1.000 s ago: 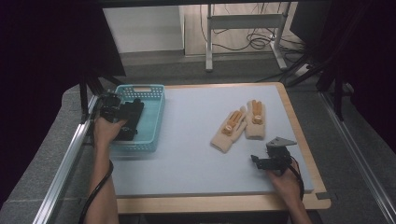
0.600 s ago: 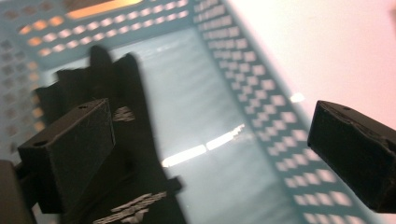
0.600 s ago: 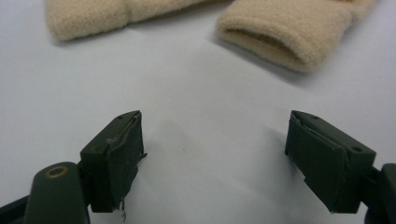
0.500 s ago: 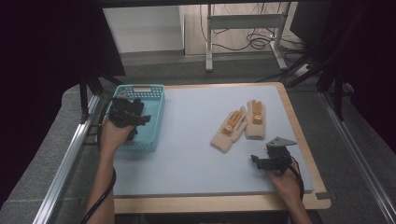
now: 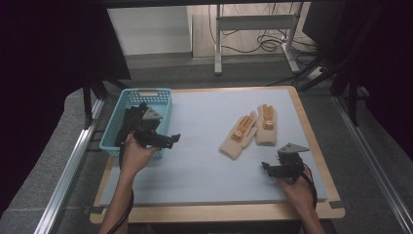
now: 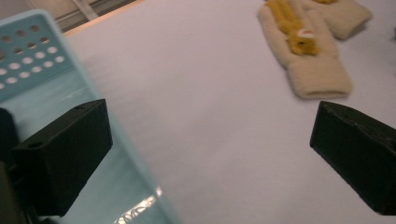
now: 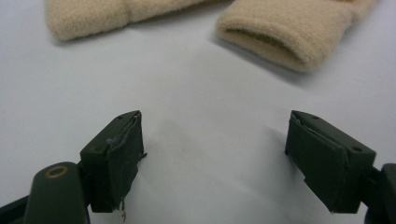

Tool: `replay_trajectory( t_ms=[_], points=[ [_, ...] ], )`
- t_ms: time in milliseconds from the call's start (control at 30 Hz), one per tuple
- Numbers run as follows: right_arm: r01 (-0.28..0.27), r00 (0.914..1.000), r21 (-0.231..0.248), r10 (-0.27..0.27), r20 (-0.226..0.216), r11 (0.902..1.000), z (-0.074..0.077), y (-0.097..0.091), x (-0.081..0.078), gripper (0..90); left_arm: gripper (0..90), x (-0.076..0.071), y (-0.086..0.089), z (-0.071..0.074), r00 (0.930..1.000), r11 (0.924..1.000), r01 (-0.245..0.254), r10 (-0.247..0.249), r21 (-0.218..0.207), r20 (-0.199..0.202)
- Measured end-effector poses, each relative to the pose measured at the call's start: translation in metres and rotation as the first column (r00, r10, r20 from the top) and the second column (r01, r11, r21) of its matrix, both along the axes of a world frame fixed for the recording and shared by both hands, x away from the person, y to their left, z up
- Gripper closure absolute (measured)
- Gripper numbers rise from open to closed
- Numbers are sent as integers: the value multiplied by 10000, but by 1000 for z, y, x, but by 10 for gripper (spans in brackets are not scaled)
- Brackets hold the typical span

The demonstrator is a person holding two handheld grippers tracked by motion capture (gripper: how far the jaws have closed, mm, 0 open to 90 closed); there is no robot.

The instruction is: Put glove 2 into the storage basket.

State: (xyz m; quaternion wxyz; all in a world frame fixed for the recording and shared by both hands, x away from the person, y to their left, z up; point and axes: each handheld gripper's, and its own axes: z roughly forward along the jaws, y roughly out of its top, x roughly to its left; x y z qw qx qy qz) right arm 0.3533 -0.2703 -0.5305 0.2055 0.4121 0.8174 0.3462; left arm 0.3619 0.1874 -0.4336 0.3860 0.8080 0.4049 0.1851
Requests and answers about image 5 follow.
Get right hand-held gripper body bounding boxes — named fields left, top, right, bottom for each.
left=276, top=142, right=311, bottom=181

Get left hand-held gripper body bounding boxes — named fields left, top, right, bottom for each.
left=131, top=107, right=170, bottom=150

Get teal plastic basket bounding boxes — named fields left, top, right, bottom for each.
left=98, top=88, right=173, bottom=159

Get person's left hand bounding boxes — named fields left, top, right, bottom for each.
left=120, top=133, right=161, bottom=178

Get person's right hand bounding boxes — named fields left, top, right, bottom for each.
left=278, top=165, right=316, bottom=214

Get beige knitted glove orange pattern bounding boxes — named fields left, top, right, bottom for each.
left=254, top=103, right=279, bottom=147
left=218, top=110, right=258, bottom=161

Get white foam mat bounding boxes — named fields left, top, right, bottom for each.
left=98, top=88, right=328, bottom=208

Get black stand legs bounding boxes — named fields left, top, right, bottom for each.
left=81, top=73, right=131, bottom=129
left=296, top=55, right=363, bottom=129

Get white power strip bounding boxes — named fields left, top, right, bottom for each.
left=307, top=65, right=325, bottom=81

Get white board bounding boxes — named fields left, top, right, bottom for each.
left=107, top=6, right=193, bottom=57

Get dark curtain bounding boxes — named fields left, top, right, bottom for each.
left=339, top=0, right=413, bottom=160
left=0, top=0, right=132, bottom=215

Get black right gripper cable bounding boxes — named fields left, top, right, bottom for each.
left=301, top=164, right=319, bottom=210

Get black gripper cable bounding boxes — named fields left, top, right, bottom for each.
left=301, top=164, right=319, bottom=210
left=106, top=141, right=135, bottom=234

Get black corner bracket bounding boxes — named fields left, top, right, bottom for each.
left=82, top=205, right=107, bottom=215
left=328, top=199, right=354, bottom=211

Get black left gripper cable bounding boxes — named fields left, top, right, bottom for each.
left=106, top=141, right=135, bottom=234

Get aluminium rail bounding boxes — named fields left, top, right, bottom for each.
left=33, top=97, right=105, bottom=234
left=333, top=95, right=413, bottom=230

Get black floor cables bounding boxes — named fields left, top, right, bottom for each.
left=207, top=3, right=320, bottom=66

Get white metal desk frame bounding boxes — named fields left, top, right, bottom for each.
left=213, top=3, right=301, bottom=76

